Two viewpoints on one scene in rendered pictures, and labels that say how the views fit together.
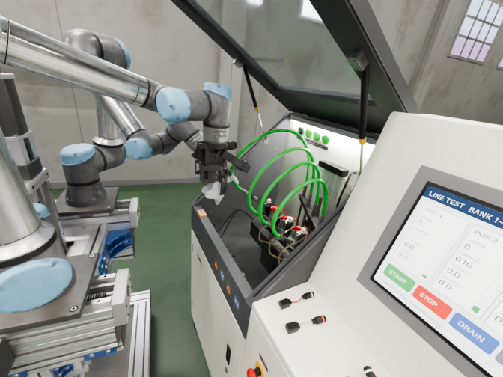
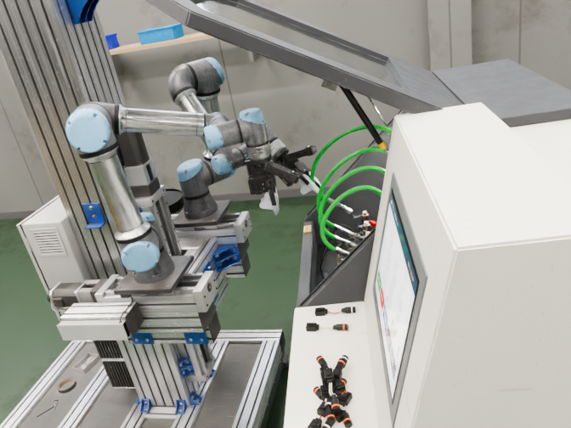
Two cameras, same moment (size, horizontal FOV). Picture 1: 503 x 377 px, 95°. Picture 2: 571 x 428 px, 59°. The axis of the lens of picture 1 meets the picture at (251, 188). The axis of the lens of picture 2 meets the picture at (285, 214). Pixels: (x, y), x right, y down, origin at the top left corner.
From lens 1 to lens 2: 1.11 m
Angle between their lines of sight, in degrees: 36
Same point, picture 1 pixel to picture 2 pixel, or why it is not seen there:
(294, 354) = (300, 343)
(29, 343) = (149, 310)
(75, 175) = (187, 189)
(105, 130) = not seen: hidden behind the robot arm
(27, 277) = (136, 250)
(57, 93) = not seen: hidden behind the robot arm
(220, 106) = (250, 130)
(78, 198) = (191, 211)
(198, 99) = (228, 129)
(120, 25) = not seen: outside the picture
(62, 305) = (162, 283)
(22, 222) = (133, 220)
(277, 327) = (301, 325)
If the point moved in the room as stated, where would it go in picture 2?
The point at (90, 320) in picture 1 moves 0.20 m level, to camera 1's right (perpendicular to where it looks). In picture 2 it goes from (181, 301) to (223, 314)
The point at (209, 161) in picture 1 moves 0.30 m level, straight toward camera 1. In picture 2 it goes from (257, 174) to (210, 216)
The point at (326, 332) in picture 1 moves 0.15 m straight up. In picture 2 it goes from (342, 337) to (335, 293)
